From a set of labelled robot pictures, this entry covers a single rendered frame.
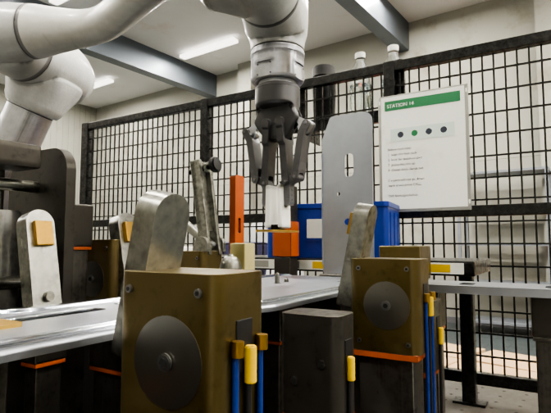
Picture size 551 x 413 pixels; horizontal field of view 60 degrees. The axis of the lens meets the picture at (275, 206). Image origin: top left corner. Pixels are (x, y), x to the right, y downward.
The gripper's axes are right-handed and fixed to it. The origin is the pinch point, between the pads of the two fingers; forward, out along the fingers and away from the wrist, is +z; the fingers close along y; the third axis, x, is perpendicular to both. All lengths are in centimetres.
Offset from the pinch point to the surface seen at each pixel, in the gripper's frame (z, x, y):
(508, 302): 82, 612, -27
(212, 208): -0.4, 1.0, -14.4
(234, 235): 4.4, 8.6, -15.0
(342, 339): 15.8, -21.1, 20.4
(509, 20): -285, 611, -13
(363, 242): 6.0, -7.0, 17.4
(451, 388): 43, 62, 14
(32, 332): 12.4, -46.0, 7.0
